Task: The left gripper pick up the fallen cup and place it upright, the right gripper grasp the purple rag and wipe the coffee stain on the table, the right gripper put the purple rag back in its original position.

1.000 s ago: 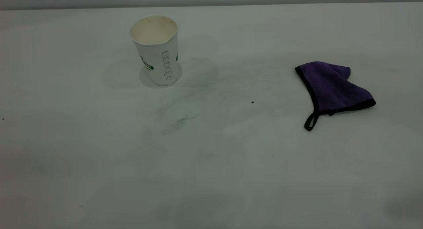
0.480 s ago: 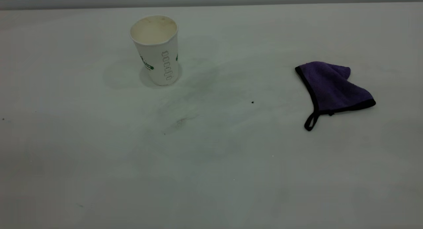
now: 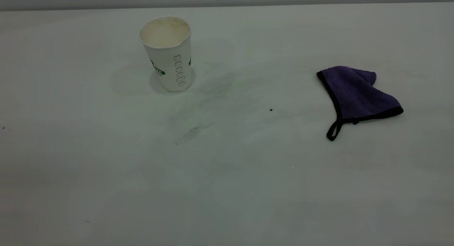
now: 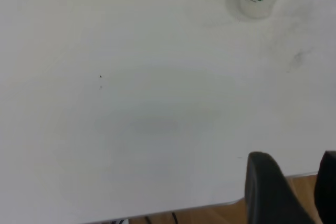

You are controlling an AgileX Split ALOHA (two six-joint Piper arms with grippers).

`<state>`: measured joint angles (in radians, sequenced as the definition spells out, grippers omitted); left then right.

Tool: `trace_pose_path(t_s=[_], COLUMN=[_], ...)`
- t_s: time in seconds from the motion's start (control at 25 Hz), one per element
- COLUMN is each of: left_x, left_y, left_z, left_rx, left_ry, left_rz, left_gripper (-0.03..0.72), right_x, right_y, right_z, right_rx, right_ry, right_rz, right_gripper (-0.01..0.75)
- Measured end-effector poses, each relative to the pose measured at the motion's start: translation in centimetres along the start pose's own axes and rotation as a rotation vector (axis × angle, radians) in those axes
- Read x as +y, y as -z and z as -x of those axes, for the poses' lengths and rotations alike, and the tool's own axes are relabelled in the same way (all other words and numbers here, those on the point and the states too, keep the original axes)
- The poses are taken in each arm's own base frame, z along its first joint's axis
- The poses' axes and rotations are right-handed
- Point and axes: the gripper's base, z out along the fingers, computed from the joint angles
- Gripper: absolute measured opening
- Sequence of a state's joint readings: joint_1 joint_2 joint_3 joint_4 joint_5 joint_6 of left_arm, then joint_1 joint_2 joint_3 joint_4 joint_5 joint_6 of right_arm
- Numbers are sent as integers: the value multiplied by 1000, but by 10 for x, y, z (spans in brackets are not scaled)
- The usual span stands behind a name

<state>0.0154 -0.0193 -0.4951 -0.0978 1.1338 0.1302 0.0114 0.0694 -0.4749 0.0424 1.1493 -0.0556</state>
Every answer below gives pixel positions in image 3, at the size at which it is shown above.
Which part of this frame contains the white paper coffee cup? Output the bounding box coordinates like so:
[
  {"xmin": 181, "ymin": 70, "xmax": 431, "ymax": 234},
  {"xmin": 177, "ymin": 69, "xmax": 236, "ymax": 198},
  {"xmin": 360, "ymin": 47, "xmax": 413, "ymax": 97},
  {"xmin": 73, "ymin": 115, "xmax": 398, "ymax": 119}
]
[{"xmin": 139, "ymin": 16, "xmax": 193, "ymax": 93}]

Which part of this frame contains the purple microfiber cloth black trim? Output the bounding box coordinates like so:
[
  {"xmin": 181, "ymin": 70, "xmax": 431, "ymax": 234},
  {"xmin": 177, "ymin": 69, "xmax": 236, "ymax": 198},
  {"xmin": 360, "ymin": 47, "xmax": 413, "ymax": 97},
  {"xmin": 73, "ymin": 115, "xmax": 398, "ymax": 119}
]
[{"xmin": 316, "ymin": 66, "xmax": 404, "ymax": 142}]

